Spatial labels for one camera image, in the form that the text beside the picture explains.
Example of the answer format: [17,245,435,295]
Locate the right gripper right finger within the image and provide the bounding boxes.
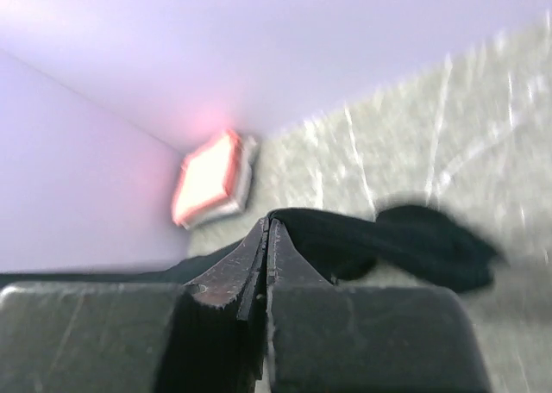
[267,221,492,392]

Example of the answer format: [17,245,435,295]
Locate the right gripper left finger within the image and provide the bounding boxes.
[1,220,267,392]

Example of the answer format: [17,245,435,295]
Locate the black t shirt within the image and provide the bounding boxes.
[0,203,504,294]

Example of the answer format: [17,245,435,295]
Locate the white folded t shirt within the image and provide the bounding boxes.
[179,133,259,230]

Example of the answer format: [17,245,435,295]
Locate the pink folded t shirt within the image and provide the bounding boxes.
[172,129,242,228]

